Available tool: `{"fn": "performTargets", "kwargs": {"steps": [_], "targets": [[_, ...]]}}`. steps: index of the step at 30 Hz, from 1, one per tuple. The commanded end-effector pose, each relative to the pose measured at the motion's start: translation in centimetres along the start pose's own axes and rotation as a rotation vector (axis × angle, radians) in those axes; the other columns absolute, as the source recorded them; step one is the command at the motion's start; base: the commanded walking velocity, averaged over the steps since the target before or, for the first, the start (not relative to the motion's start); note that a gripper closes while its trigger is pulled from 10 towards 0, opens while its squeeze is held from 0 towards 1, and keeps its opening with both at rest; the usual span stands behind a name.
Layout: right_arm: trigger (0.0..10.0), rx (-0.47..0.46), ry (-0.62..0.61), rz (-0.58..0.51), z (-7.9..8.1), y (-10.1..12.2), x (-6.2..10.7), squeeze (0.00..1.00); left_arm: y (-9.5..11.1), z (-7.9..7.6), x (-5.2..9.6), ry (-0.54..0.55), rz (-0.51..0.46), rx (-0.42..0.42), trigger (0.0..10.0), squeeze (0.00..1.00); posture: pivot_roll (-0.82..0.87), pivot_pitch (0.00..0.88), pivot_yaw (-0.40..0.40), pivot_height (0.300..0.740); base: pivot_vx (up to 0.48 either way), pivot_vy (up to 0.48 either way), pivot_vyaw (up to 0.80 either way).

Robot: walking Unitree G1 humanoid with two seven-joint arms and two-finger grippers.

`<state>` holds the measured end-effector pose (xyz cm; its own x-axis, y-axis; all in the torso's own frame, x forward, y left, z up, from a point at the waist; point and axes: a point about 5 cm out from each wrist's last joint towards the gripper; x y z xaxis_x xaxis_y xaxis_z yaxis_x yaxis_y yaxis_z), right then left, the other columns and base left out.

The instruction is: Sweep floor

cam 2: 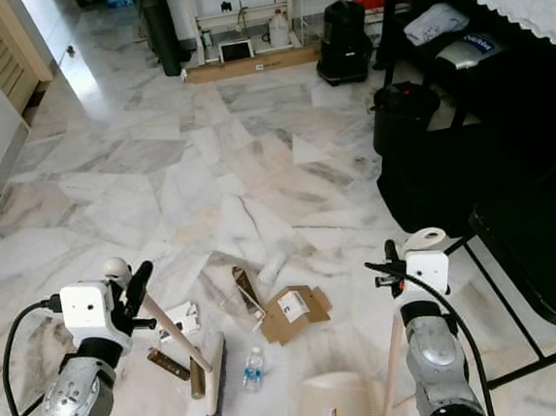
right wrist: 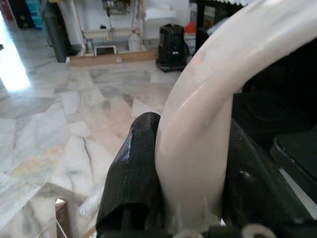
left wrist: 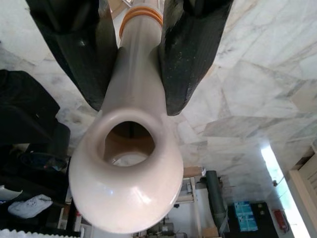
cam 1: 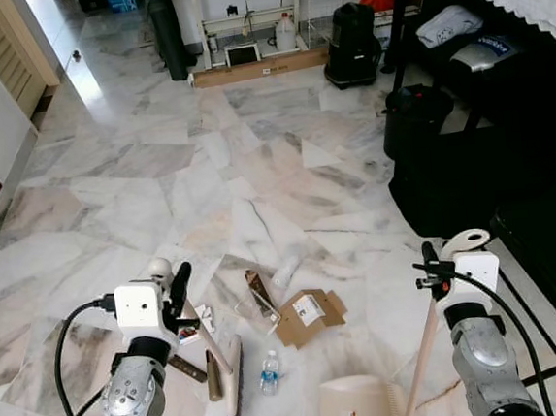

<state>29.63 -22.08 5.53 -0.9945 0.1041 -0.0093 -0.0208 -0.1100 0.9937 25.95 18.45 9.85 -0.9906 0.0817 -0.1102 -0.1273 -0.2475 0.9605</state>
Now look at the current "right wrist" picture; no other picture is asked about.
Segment white curved dustpan handle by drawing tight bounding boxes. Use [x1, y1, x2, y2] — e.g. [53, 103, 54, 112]
[156, 0, 317, 224]

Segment black dustpan tray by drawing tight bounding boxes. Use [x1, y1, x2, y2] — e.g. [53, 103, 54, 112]
[269, 132, 317, 200]

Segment long wooden plank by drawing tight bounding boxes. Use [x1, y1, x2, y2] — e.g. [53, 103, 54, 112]
[68, 51, 159, 67]

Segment white plastic tube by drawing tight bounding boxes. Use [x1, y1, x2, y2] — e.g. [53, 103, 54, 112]
[78, 194, 101, 219]

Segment red plastic item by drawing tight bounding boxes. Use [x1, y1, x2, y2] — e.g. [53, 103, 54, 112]
[184, 21, 199, 35]

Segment white plastic jug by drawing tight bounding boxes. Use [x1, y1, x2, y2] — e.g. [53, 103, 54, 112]
[128, 32, 142, 52]

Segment white wooden shelf frame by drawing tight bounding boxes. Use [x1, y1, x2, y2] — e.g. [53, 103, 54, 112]
[70, 0, 149, 57]

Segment dark green gas cylinder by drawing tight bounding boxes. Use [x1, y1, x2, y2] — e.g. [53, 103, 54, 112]
[42, 0, 74, 63]

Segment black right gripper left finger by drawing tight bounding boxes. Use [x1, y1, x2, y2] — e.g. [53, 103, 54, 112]
[96, 111, 163, 238]

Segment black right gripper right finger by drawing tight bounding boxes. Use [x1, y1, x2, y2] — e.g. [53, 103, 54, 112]
[221, 118, 312, 228]

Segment black boxy floor appliance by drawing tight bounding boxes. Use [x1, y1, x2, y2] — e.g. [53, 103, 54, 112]
[155, 23, 192, 73]

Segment blue storage box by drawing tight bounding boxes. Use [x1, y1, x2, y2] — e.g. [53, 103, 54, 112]
[24, 0, 45, 32]

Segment white framed dark panel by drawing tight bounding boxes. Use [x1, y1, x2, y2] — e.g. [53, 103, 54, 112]
[93, 45, 118, 57]

